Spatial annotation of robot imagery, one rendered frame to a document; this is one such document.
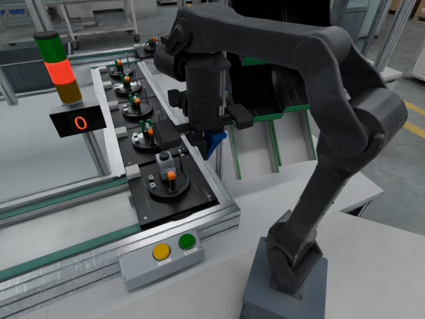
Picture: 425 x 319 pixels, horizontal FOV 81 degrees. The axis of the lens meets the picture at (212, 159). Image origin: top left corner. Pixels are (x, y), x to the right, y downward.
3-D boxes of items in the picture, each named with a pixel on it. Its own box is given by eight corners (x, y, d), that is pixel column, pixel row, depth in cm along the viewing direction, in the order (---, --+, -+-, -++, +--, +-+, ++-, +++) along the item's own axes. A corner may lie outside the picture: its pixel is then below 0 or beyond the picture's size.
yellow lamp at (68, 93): (82, 100, 63) (75, 82, 60) (61, 104, 62) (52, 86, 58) (81, 92, 67) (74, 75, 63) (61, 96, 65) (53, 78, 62)
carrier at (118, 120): (171, 123, 112) (167, 97, 104) (116, 135, 105) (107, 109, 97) (157, 99, 129) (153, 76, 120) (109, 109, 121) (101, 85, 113)
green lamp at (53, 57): (67, 61, 57) (59, 38, 53) (43, 64, 55) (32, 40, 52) (67, 54, 60) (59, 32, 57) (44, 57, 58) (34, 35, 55)
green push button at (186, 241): (197, 247, 66) (196, 243, 65) (182, 252, 65) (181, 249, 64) (191, 235, 69) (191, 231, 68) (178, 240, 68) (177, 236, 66)
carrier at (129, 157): (190, 154, 95) (187, 127, 87) (126, 172, 88) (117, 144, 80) (171, 123, 112) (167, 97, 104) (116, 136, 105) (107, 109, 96)
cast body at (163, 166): (176, 176, 76) (174, 159, 71) (162, 180, 75) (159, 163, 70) (168, 159, 82) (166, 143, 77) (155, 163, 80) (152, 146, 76)
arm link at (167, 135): (260, 87, 43) (242, 74, 47) (153, 109, 37) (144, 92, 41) (254, 127, 48) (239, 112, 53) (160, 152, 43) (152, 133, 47)
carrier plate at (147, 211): (217, 202, 78) (217, 198, 76) (141, 230, 70) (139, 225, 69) (191, 157, 94) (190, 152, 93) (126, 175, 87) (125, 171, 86)
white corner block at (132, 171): (142, 180, 85) (140, 171, 83) (128, 184, 84) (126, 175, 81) (139, 171, 88) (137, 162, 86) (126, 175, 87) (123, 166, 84)
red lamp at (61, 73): (75, 81, 60) (67, 61, 57) (52, 85, 58) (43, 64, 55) (74, 74, 63) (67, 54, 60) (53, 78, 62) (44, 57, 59)
